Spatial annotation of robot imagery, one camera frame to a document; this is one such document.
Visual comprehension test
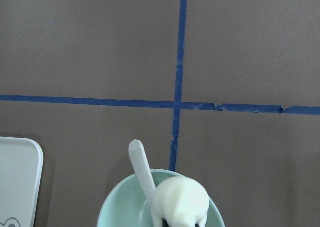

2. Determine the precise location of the white ceramic spoon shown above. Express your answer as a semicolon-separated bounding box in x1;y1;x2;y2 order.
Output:
128;139;156;206

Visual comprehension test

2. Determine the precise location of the mint green bowl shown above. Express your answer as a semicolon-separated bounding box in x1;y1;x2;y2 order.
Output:
96;169;225;227

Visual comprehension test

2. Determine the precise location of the white plastic tray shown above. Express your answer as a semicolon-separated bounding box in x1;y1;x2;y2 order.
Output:
0;137;44;227

